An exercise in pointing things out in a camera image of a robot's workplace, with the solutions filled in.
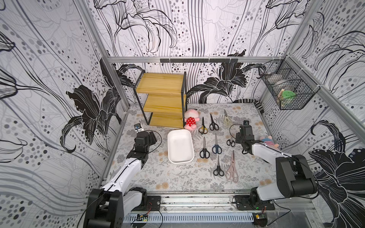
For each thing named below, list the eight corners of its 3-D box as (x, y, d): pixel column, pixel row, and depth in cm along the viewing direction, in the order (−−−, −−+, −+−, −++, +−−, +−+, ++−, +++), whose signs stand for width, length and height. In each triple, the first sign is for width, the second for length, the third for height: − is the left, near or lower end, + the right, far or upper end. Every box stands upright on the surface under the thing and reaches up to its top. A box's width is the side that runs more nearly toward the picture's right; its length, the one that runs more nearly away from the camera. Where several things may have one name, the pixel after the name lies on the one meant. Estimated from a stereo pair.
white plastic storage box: (166, 166, 88) (164, 162, 83) (169, 133, 104) (168, 129, 99) (194, 165, 88) (194, 162, 83) (193, 133, 103) (193, 128, 99)
